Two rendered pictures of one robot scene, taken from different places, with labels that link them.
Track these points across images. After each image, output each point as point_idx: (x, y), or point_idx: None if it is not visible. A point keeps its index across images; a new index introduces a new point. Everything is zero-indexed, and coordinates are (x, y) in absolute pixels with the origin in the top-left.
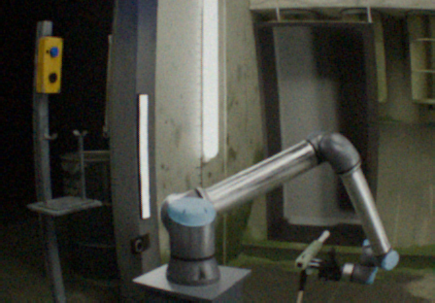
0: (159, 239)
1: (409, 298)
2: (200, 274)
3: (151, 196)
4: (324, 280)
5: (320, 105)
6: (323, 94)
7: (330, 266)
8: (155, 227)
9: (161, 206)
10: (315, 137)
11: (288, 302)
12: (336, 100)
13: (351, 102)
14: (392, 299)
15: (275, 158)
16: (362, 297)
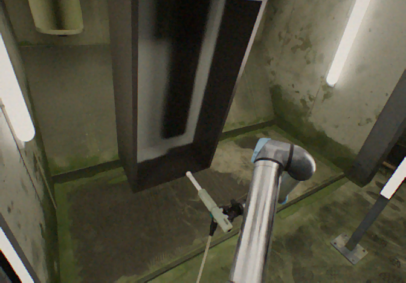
0: (40, 280)
1: (222, 176)
2: None
3: (20, 259)
4: (231, 221)
5: (154, 66)
6: (158, 55)
7: (234, 211)
8: (35, 279)
9: None
10: (277, 154)
11: (155, 221)
12: (170, 60)
13: (183, 60)
14: (213, 181)
15: (269, 198)
16: (194, 188)
